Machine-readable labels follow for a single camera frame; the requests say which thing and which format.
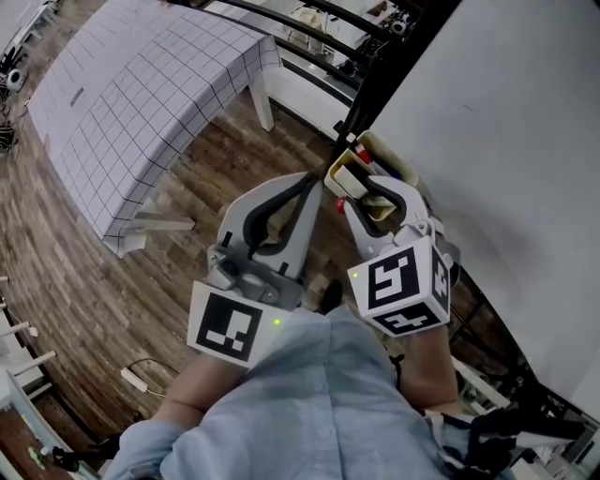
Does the blue marker pen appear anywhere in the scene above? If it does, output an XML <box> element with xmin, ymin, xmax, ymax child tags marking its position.
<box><xmin>371</xmin><ymin>158</ymin><xmax>403</xmax><ymax>182</ymax></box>

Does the white rectangular plastic block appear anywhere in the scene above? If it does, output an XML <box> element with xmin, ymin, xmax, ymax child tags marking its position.
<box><xmin>336</xmin><ymin>164</ymin><xmax>370</xmax><ymax>199</ymax></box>

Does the person's right black shoe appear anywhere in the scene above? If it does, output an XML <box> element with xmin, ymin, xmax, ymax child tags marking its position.
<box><xmin>320</xmin><ymin>278</ymin><xmax>345</xmax><ymax>316</ymax></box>

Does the white side trolley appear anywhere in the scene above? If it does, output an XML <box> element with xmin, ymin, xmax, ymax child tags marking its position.
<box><xmin>448</xmin><ymin>354</ymin><xmax>513</xmax><ymax>410</ymax></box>

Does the white table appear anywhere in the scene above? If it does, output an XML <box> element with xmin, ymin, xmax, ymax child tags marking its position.
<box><xmin>102</xmin><ymin>73</ymin><xmax>277</xmax><ymax>259</ymax></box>

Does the person's light blue shirt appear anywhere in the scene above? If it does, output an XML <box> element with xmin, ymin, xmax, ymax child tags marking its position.
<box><xmin>102</xmin><ymin>307</ymin><xmax>475</xmax><ymax>480</ymax></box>

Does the brown cluttered desk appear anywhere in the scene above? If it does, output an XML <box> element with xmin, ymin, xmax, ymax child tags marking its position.
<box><xmin>0</xmin><ymin>402</ymin><xmax>90</xmax><ymax>480</ymax></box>

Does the black power cable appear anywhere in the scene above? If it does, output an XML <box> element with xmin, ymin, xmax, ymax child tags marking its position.
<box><xmin>128</xmin><ymin>357</ymin><xmax>182</xmax><ymax>377</ymax></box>

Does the cream plastic box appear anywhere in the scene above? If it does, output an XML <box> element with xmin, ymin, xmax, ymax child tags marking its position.
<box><xmin>323</xmin><ymin>129</ymin><xmax>419</xmax><ymax>222</ymax></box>

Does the group of black white devices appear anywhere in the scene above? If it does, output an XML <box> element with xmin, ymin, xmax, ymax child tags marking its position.
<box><xmin>280</xmin><ymin>0</ymin><xmax>416</xmax><ymax>77</ymax></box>

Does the white shelf rack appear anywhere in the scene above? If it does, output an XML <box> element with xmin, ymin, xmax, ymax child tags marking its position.
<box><xmin>0</xmin><ymin>275</ymin><xmax>58</xmax><ymax>400</ymax></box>

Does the white power strip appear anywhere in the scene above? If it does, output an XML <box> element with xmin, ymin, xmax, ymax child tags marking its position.
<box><xmin>120</xmin><ymin>366</ymin><xmax>148</xmax><ymax>392</ymax></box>

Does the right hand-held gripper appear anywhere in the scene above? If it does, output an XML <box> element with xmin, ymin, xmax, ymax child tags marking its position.
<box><xmin>343</xmin><ymin>175</ymin><xmax>455</xmax><ymax>338</ymax></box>

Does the person's left forearm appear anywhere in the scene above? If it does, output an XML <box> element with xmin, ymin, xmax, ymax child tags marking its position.
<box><xmin>152</xmin><ymin>351</ymin><xmax>255</xmax><ymax>426</ymax></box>

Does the checked white tablecloth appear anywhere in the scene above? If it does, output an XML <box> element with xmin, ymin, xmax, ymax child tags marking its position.
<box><xmin>26</xmin><ymin>0</ymin><xmax>283</xmax><ymax>241</ymax></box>

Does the person's right forearm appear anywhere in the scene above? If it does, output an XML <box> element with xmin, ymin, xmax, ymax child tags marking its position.
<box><xmin>397</xmin><ymin>322</ymin><xmax>463</xmax><ymax>414</ymax></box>

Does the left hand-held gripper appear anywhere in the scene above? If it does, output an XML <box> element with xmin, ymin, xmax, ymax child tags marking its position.
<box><xmin>187</xmin><ymin>171</ymin><xmax>324</xmax><ymax>369</ymax></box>

